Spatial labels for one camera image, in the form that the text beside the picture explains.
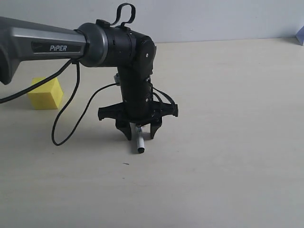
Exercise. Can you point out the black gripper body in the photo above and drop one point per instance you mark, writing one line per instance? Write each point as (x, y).
(138, 105)

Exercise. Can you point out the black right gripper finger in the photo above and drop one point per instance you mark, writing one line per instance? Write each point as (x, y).
(153, 129)

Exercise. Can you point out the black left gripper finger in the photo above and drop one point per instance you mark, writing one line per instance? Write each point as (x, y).
(125, 128)

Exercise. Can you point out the black and white marker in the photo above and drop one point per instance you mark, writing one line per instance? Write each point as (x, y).
(139, 140)

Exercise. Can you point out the yellow foam cube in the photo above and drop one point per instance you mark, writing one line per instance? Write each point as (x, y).
(47, 96)

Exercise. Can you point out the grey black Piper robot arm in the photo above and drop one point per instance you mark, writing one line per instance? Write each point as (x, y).
(96, 44)

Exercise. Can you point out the blue-white object at table corner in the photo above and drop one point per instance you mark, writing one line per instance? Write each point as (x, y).
(300, 36)

